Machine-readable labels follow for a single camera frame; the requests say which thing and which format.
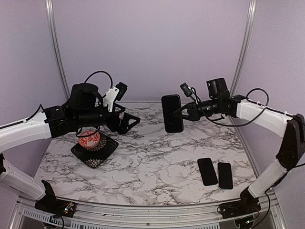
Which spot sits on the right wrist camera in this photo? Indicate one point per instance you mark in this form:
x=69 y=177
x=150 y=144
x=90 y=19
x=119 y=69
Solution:
x=188 y=91

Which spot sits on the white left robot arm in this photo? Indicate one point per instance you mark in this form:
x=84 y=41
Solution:
x=85 y=108

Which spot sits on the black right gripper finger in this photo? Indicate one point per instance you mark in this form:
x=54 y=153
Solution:
x=182 y=110
x=182 y=117

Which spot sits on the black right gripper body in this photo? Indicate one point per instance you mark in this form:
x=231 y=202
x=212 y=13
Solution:
x=198 y=114

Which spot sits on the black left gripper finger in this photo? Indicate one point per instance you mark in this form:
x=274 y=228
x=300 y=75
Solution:
x=118 y=109
x=128 y=122

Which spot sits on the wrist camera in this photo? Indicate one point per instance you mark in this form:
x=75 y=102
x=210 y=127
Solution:
x=188 y=91
x=114 y=94

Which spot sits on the front aluminium rail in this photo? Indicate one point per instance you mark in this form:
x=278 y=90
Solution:
x=88 y=215

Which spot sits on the rightmost black smartphone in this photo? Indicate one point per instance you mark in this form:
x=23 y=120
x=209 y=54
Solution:
x=225 y=176

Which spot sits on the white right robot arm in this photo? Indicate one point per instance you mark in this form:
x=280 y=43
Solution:
x=289 y=129

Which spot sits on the black phone case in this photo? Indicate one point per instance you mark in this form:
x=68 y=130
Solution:
x=170 y=104

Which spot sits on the black smartphone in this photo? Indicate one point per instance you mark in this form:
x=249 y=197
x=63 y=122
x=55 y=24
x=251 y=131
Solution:
x=207 y=171
x=225 y=176

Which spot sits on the aluminium frame post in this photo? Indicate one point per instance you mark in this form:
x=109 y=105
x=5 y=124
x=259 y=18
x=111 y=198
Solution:
x=56 y=47
x=244 y=46

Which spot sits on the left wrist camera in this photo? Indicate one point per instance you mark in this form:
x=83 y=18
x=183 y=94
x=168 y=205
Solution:
x=114 y=94

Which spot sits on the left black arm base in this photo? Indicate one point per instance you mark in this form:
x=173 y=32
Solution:
x=51 y=204

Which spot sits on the red white patterned bowl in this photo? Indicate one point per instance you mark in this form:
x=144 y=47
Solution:
x=89 y=139

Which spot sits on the black square patterned plate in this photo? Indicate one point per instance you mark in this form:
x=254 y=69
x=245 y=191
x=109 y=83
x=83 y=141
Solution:
x=94 y=157

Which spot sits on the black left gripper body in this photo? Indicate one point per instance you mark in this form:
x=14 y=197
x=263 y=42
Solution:
x=89 y=119

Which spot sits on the left aluminium frame post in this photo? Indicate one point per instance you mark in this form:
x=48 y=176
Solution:
x=56 y=47

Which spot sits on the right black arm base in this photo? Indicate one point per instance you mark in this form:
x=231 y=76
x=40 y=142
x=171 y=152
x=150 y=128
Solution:
x=246 y=205

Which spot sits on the right aluminium frame post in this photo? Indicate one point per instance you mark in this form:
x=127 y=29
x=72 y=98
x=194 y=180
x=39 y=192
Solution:
x=244 y=46

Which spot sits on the middle black smartphone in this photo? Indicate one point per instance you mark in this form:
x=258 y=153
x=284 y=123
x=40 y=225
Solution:
x=207 y=171

